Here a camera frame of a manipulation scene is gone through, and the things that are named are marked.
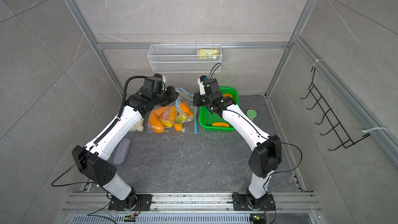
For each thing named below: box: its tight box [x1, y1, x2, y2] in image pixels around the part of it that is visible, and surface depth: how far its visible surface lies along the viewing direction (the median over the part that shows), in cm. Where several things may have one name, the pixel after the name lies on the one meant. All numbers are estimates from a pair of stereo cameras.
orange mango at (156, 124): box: [148, 111, 165, 134], surface depth 97 cm
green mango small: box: [174, 114, 188, 124], surface depth 88 cm
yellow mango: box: [211, 121, 231, 128], surface depth 100 cm
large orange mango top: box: [180, 102, 194, 117], surface depth 93 cm
